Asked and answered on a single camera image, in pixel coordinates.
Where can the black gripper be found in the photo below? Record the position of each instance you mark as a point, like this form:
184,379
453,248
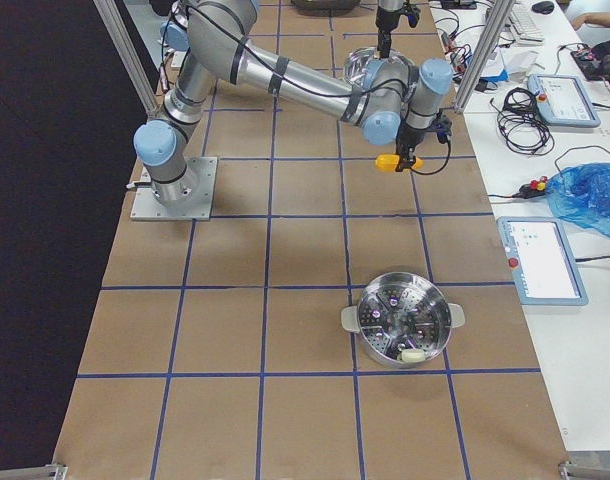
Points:
386,19
408,136

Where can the yellow toy corn cob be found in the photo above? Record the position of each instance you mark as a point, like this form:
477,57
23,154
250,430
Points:
385,163

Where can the glass pot lid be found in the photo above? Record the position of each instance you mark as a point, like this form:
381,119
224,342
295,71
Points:
362,65

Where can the stainless steel steamer pot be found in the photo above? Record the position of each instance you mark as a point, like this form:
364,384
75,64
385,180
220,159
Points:
402,320

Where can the emergency stop button box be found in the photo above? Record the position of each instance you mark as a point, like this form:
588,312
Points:
535,188

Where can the far teach pendant tablet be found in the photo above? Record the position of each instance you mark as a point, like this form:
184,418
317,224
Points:
562,101

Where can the teach pendant tablet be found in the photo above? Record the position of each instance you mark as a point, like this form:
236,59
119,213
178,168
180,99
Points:
562,101
541,262

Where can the near teach pendant tablet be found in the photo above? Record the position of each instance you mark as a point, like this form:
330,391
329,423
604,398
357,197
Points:
541,262

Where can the blue plastic bag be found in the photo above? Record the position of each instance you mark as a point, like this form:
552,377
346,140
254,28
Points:
581,195

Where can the aluminium frame post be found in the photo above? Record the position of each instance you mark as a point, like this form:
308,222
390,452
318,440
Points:
486,44

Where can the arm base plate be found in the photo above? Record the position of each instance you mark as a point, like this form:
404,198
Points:
190,198

